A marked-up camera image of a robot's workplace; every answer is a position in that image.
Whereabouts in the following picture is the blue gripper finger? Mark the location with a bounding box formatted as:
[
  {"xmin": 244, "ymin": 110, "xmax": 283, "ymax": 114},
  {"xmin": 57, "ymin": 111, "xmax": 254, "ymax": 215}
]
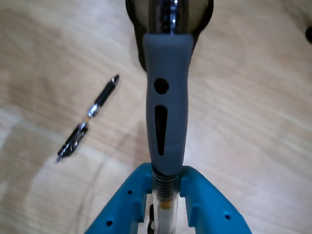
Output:
[
  {"xmin": 179, "ymin": 165, "xmax": 254, "ymax": 234},
  {"xmin": 84, "ymin": 162, "xmax": 154, "ymax": 234}
]

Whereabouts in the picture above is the grey grip retractable pen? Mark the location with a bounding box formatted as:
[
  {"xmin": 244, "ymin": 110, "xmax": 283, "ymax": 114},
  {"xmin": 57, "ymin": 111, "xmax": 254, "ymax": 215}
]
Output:
[{"xmin": 143, "ymin": 0, "xmax": 195, "ymax": 234}]

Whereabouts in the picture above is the black retractable gel pen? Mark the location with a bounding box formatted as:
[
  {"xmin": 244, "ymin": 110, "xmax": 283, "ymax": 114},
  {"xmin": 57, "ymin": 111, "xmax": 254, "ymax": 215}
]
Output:
[{"xmin": 55, "ymin": 74, "xmax": 120, "ymax": 164}]

